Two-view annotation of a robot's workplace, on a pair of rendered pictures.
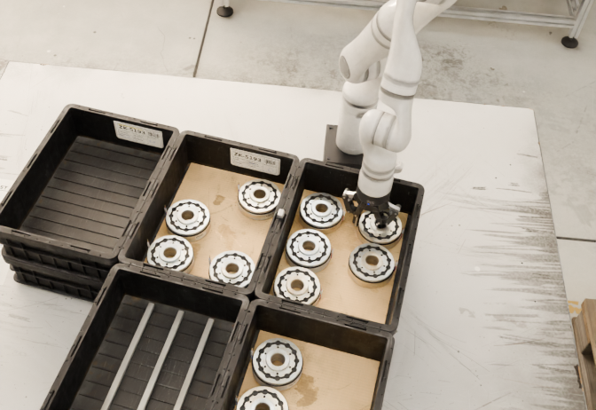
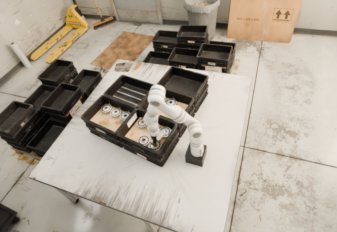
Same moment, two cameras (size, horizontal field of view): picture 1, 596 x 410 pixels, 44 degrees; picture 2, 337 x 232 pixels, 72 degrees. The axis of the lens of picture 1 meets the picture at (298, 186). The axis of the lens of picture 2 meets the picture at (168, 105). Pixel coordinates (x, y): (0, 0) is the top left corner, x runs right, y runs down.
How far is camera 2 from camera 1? 191 cm
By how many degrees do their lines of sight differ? 67
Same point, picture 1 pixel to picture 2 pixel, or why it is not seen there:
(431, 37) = not seen: outside the picture
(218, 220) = not seen: hidden behind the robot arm
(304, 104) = (229, 149)
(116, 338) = (144, 92)
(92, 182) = (189, 87)
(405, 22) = not seen: hidden behind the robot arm
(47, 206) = (184, 80)
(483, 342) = (123, 179)
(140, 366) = (137, 95)
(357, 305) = (135, 137)
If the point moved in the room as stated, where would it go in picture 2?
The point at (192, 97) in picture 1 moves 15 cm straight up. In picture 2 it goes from (234, 117) to (236, 106)
